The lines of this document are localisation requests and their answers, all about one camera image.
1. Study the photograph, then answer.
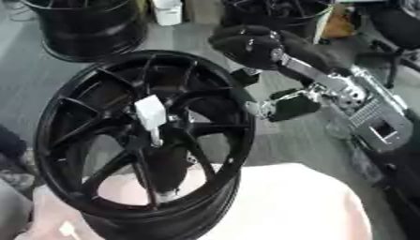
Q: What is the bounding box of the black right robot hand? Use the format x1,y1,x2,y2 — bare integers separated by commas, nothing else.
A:
206,24,358,123

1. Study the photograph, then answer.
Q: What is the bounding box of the black wheel rim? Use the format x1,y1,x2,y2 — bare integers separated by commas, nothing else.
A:
219,0,337,41
20,0,151,64

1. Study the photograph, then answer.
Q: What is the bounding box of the white pin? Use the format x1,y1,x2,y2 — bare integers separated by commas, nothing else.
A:
132,94,170,148

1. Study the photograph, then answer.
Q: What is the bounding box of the black spoked wheel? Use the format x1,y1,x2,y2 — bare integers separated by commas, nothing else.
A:
33,49,258,240

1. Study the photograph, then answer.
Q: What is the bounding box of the brown bag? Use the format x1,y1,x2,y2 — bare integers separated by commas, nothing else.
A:
320,4,358,40

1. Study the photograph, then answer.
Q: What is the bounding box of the white container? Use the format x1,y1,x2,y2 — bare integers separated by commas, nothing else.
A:
149,0,186,27

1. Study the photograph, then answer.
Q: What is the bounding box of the black office chair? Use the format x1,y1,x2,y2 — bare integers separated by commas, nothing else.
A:
354,0,420,90

